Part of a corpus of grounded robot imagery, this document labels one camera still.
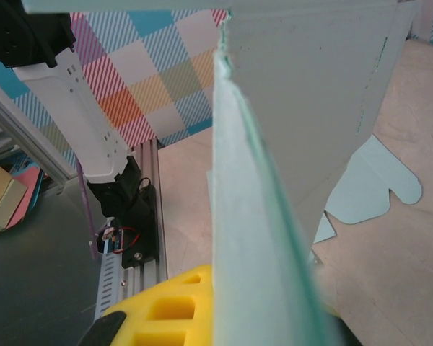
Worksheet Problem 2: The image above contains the small controller board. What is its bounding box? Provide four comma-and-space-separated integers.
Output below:
100, 223, 141, 257

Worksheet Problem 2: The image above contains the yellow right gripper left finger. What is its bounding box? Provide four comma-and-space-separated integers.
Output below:
77, 265, 217, 346

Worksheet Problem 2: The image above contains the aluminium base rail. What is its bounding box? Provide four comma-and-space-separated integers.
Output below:
117, 138, 169, 293

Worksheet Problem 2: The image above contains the aluminium frame post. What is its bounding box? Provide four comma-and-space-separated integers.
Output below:
0, 82, 76, 198

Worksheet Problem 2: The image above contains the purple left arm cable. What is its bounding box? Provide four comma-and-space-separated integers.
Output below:
77, 160, 99, 261

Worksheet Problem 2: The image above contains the white slotted cable tray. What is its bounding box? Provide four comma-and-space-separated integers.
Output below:
92, 252, 131, 324

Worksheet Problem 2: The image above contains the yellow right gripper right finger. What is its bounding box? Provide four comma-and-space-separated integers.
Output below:
323, 301, 364, 346

